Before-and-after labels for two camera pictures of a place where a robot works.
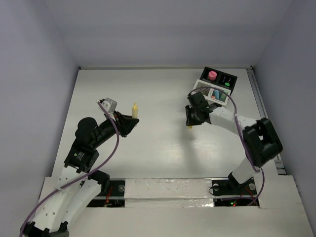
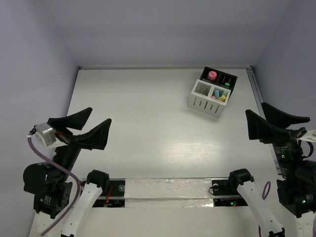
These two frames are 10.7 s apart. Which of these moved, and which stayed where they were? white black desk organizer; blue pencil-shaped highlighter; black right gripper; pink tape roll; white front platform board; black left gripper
Moved: black right gripper; black left gripper
Stayed: white front platform board; white black desk organizer; blue pencil-shaped highlighter; pink tape roll
